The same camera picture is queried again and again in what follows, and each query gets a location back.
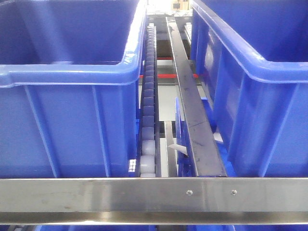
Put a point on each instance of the large blue bin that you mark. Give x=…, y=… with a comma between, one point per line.
x=253, y=58
x=69, y=72

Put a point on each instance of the steel front shelf rail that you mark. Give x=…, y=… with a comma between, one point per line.
x=165, y=201

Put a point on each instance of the large blue bin right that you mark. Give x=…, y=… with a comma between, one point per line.
x=253, y=58

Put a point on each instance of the large blue bin left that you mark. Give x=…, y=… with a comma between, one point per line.
x=69, y=72

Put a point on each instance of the white roller conveyor track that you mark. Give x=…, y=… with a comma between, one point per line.
x=148, y=155

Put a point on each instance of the steel divider bar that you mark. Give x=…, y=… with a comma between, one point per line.
x=202, y=149

